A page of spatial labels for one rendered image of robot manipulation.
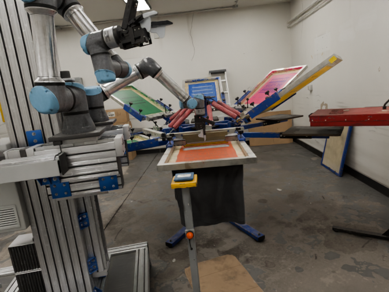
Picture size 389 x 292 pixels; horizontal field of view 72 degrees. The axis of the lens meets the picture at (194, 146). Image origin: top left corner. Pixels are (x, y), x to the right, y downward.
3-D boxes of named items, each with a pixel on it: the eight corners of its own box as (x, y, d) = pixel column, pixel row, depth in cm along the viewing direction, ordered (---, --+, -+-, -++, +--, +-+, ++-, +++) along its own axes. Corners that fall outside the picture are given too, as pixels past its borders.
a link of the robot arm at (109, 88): (80, 93, 179) (150, 54, 187) (83, 93, 194) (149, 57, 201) (91, 109, 183) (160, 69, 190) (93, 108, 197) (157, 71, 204)
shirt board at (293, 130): (344, 134, 246) (344, 126, 244) (340, 144, 213) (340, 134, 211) (214, 134, 317) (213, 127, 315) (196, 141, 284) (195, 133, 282)
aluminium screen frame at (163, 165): (257, 163, 156) (256, 156, 155) (157, 171, 159) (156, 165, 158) (239, 138, 233) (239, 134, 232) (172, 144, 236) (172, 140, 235)
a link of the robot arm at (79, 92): (94, 109, 134) (89, 81, 131) (76, 112, 121) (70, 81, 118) (73, 110, 137) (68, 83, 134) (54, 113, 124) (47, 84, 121)
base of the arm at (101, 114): (83, 124, 171) (80, 108, 169) (88, 121, 186) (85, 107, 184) (107, 121, 173) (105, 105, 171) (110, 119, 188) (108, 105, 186)
